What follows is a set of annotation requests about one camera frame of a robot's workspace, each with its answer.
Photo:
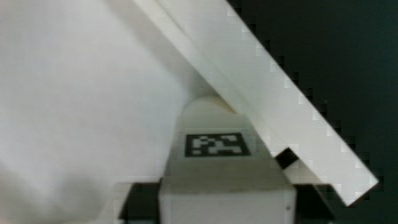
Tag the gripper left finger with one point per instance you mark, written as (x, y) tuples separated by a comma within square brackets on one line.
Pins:
[(131, 205)]

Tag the white L-shaped obstacle fence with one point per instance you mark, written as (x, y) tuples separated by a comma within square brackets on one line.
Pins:
[(234, 64)]

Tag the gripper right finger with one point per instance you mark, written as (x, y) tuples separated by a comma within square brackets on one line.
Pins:
[(316, 198)]

